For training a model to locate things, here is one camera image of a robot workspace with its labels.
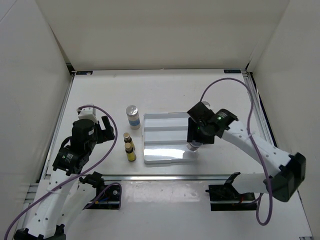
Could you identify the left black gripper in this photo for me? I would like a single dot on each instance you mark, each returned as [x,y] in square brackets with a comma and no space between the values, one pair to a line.
[109,133]

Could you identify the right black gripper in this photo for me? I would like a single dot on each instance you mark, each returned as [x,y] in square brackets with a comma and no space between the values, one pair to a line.
[191,129]

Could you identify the spice jar white lid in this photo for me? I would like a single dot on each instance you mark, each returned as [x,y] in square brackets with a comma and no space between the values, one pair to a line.
[193,146]

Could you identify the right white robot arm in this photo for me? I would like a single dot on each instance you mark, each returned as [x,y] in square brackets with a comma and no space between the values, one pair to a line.
[283,174]

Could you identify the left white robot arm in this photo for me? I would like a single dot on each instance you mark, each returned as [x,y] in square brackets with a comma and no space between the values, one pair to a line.
[71,189]

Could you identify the small yellow bottle rear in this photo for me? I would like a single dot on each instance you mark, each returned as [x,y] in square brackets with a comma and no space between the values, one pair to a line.
[127,139]

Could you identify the small yellow bottle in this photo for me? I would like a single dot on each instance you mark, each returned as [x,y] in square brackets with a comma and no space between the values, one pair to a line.
[131,156]
[127,139]

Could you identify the tall jar right blue label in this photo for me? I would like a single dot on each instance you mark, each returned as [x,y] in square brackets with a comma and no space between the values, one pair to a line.
[206,103]

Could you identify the tall jar blue label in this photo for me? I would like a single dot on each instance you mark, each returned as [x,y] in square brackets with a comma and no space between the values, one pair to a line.
[132,113]
[206,103]

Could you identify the white divided organizer tray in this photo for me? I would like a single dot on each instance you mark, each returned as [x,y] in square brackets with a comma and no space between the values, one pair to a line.
[165,139]

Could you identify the small yellow bottle front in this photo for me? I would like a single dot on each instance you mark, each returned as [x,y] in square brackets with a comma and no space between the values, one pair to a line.
[131,156]

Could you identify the tall jar left blue label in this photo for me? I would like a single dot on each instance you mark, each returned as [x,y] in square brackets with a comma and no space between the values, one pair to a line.
[132,113]

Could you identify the front aluminium rail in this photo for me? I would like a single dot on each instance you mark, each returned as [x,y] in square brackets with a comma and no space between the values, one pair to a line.
[167,177]

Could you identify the aluminium rail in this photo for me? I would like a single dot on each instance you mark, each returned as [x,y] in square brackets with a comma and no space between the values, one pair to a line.
[167,177]
[259,110]
[42,174]

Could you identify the left aluminium rail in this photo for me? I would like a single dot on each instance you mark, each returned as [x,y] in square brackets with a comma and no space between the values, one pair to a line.
[42,174]

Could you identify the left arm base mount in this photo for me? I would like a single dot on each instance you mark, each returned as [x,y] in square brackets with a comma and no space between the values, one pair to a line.
[108,196]

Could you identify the right aluminium rail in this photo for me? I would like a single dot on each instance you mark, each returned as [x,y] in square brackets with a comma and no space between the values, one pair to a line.
[259,110]

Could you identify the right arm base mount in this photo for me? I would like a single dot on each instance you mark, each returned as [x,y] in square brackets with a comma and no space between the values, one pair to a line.
[224,197]

